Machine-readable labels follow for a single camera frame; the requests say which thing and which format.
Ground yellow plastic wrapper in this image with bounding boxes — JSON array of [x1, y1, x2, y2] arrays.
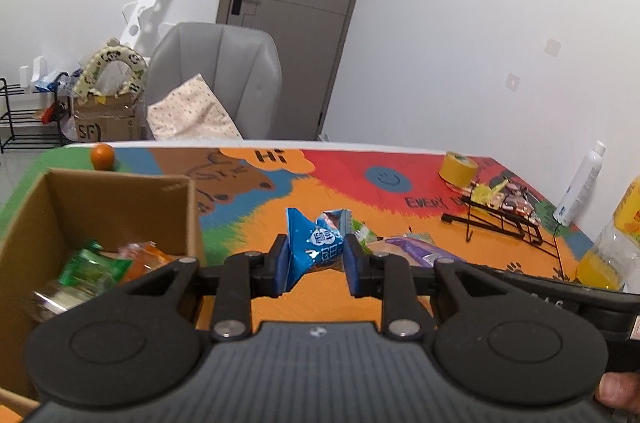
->
[[470, 179, 509, 209]]

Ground yellow tape roll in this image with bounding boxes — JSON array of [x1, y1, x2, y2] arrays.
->
[[438, 152, 478, 189]]

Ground white spray bottle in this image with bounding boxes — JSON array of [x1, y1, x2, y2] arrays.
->
[[553, 141, 606, 227]]

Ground person right hand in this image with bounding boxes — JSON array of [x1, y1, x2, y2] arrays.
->
[[596, 372, 640, 414]]

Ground purple long snack pack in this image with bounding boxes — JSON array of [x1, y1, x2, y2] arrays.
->
[[384, 237, 461, 269]]

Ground black wire shoe rack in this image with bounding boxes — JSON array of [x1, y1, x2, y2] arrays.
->
[[1, 72, 72, 154]]

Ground clear bag of trinkets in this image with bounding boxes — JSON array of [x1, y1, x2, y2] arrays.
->
[[498, 181, 540, 225]]

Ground orange juice bottle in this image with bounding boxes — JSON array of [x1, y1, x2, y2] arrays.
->
[[576, 177, 640, 294]]

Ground orange tangerine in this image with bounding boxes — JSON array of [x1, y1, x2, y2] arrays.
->
[[90, 143, 116, 172]]

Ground panda print neck pillow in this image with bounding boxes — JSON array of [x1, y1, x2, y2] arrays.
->
[[73, 38, 148, 99]]

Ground white perforated bracket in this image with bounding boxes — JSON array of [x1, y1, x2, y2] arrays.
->
[[119, 0, 174, 57]]

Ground dotted cream cushion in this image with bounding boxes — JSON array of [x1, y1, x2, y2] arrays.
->
[[146, 74, 242, 141]]

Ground blue snack packet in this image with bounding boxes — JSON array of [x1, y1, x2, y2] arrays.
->
[[286, 207, 352, 292]]

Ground brown cardboard box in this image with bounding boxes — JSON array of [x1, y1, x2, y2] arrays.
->
[[1, 168, 204, 405]]

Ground black wire stand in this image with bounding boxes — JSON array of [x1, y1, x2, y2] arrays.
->
[[440, 196, 567, 281]]

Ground white wafer clear pack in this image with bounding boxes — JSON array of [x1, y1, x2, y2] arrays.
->
[[26, 280, 100, 322]]

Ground colourful cartoon table mat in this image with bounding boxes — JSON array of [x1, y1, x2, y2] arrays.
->
[[0, 144, 597, 331]]

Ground orange snack packet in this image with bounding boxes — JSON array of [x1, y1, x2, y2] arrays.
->
[[118, 241, 174, 285]]

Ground light green small packet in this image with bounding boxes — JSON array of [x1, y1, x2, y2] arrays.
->
[[350, 219, 378, 252]]

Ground small brown SF carton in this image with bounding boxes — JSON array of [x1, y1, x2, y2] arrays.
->
[[73, 94, 142, 142]]

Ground grey upholstered chair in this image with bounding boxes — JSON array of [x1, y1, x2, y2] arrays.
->
[[143, 22, 282, 140]]

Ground dark green snack packet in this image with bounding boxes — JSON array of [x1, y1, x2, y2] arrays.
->
[[58, 240, 130, 296]]

